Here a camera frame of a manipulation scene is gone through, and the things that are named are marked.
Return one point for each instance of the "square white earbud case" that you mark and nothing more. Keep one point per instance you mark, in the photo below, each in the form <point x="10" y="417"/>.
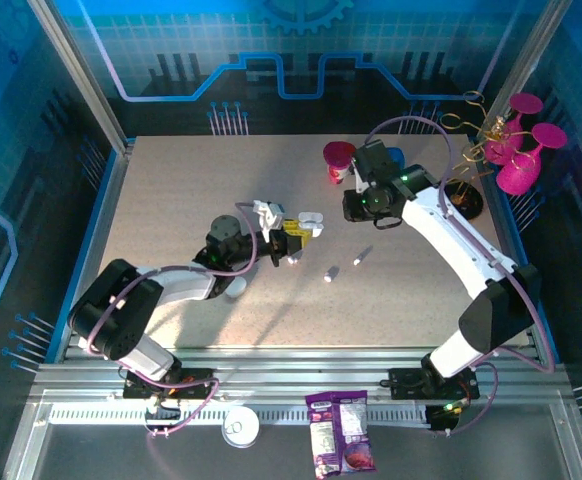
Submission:
<point x="311" y="218"/>

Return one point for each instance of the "blue table border strip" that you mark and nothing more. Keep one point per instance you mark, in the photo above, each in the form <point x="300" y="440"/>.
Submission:
<point x="509" y="235"/>
<point x="106" y="200"/>

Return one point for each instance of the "blue lid yogurt cup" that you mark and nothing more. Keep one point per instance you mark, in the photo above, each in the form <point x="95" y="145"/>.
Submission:
<point x="397" y="156"/>

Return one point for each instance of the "purple snack bag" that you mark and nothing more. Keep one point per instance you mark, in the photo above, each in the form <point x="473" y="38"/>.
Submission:
<point x="341" y="435"/>

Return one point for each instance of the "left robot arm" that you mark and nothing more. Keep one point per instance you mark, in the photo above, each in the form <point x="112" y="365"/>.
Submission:
<point x="116" y="310"/>

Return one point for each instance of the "aluminium frame rail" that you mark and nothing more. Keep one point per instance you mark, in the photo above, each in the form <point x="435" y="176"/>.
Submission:
<point x="296" y="370"/>

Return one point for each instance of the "aluminium frame post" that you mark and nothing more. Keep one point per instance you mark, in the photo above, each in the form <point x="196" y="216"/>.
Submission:
<point x="84" y="75"/>
<point x="533" y="50"/>

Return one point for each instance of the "pink lid yogurt cup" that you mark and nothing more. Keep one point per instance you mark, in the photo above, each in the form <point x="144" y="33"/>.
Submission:
<point x="336" y="155"/>

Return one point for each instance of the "oval white earbud case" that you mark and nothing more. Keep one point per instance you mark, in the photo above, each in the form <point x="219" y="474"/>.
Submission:
<point x="237" y="290"/>

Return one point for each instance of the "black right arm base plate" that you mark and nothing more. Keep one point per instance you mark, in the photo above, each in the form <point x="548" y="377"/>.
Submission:
<point x="406" y="382"/>

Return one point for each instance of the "white stem earbud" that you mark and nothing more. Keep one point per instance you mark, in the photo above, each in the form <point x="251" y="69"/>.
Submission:
<point x="357" y="260"/>

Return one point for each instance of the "black controller box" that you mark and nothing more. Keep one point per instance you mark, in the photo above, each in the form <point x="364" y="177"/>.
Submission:
<point x="443" y="419"/>

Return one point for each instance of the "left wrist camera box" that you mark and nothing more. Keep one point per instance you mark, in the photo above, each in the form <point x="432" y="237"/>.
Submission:
<point x="268" y="214"/>

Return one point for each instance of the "pink stemmed glass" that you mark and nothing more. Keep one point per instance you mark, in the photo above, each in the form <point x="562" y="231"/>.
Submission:
<point x="526" y="103"/>
<point x="518" y="175"/>

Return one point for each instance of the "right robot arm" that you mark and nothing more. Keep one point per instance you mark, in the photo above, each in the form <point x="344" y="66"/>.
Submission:
<point x="451" y="235"/>

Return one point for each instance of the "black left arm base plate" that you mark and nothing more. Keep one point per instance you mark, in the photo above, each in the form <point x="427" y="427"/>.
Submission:
<point x="198" y="382"/>

